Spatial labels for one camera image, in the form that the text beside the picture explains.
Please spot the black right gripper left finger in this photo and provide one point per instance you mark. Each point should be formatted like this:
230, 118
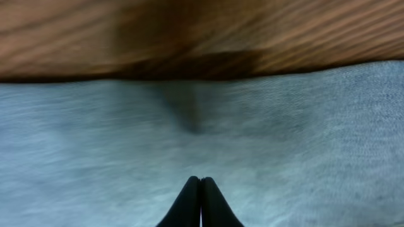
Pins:
186, 209

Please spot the light blue denim jeans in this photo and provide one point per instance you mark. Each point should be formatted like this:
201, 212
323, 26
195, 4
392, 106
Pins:
317, 149

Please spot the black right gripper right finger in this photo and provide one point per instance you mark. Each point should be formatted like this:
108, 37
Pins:
215, 211

